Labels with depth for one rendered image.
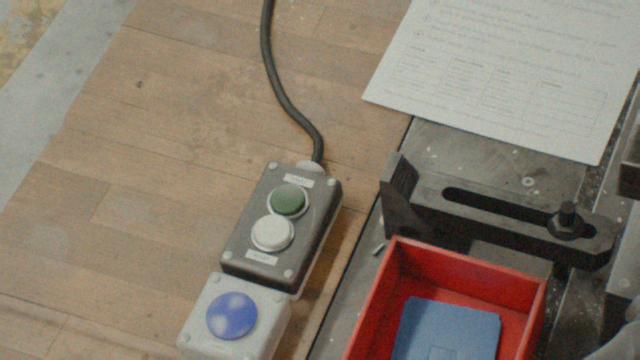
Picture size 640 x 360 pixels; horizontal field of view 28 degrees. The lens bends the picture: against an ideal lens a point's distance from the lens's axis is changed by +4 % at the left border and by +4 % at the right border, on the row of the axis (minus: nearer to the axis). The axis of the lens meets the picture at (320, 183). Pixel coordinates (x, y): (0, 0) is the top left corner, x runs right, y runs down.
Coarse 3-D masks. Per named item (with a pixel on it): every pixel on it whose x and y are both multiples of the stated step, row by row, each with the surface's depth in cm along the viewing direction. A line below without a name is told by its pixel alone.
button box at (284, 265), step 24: (264, 0) 116; (264, 24) 114; (264, 48) 113; (288, 168) 103; (312, 168) 103; (264, 192) 101; (312, 192) 101; (336, 192) 101; (264, 216) 100; (288, 216) 100; (312, 216) 100; (336, 216) 103; (240, 240) 99; (288, 240) 98; (312, 240) 99; (240, 264) 98; (264, 264) 98; (288, 264) 97; (312, 264) 100; (288, 288) 97
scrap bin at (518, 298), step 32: (384, 256) 94; (416, 256) 95; (448, 256) 93; (384, 288) 95; (416, 288) 98; (448, 288) 97; (480, 288) 95; (512, 288) 93; (544, 288) 91; (384, 320) 97; (512, 320) 96; (544, 320) 96; (352, 352) 90; (384, 352) 95; (512, 352) 94
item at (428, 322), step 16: (416, 304) 97; (432, 304) 97; (448, 304) 96; (416, 320) 96; (432, 320) 96; (448, 320) 96; (464, 320) 96; (480, 320) 95; (416, 336) 95; (432, 336) 95; (448, 336) 95; (464, 336) 95; (480, 336) 95; (400, 352) 95; (416, 352) 94; (464, 352) 94; (480, 352) 94
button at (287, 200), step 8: (288, 184) 101; (272, 192) 100; (280, 192) 100; (288, 192) 100; (296, 192) 100; (272, 200) 100; (280, 200) 100; (288, 200) 100; (296, 200) 100; (304, 200) 100; (272, 208) 100; (280, 208) 100; (288, 208) 99; (296, 208) 99
